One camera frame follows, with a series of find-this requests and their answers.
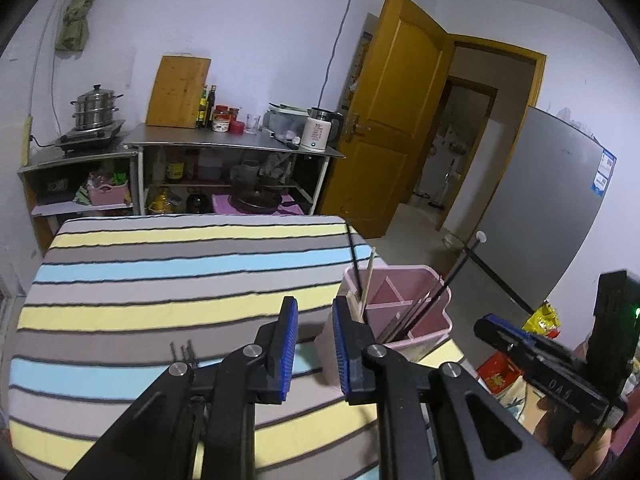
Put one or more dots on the black induction cooktop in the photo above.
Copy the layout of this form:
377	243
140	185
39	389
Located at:
90	137

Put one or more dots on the pink mat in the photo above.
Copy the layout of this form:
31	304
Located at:
292	208

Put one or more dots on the wooden cutting board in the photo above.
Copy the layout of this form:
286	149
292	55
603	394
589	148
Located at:
177	92

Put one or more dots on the clear glass cup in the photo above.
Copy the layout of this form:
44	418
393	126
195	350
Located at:
252	126

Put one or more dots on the red round container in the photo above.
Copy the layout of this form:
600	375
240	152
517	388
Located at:
237	128

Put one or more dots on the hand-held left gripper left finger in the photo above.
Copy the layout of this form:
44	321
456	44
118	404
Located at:
287	350

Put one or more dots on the black chopstick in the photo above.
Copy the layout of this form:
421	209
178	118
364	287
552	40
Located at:
412	307
402	317
440	287
354	260

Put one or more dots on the small pink storage basket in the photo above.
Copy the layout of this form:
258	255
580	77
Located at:
107	195

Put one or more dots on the beige chopstick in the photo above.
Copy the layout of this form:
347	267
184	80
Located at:
368	275
356	305

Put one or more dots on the low steel cabinet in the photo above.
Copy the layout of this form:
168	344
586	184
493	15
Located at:
75	160

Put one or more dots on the beige printed sack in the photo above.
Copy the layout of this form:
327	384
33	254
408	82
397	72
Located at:
520	405

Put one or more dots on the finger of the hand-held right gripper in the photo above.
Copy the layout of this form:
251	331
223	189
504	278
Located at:
500	332

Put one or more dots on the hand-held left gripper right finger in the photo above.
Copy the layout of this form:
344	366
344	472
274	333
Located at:
341	350

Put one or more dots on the clear plastic container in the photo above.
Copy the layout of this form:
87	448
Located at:
285	122

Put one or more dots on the striped tablecloth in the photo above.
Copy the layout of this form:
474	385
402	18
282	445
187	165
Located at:
150	285

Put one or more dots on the white electric kettle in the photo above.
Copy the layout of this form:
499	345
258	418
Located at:
317	132

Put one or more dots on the person's right hand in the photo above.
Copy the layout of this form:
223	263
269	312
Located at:
595	452

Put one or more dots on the pink utensil basket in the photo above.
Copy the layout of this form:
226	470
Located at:
400	285

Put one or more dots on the yellow wooden door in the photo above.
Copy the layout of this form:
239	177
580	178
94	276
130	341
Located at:
390	110

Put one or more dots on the dark sauce bottle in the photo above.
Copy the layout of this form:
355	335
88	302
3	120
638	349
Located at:
212	107

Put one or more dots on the yellow door frame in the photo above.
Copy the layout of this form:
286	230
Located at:
500	46

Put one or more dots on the grey refrigerator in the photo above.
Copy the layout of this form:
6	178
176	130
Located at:
540	200

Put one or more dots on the steel steamer pot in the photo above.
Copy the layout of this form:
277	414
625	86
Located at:
95	110

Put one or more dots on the green oil bottle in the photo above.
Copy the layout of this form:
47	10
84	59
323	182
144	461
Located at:
203	109

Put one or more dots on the yellow snack bag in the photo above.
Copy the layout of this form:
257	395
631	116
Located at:
542	317

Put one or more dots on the green hanging cloth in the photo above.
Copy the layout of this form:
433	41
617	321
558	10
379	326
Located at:
75	15

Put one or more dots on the black wok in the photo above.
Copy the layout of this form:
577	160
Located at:
255	202

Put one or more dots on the yellow power strip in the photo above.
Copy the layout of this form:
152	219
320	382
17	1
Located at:
27	140

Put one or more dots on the red carton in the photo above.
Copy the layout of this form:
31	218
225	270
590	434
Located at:
497	375

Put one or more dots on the small red lidded jar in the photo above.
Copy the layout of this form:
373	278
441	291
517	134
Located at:
234	114

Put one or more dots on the steel counter table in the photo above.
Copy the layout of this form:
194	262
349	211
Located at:
200	136

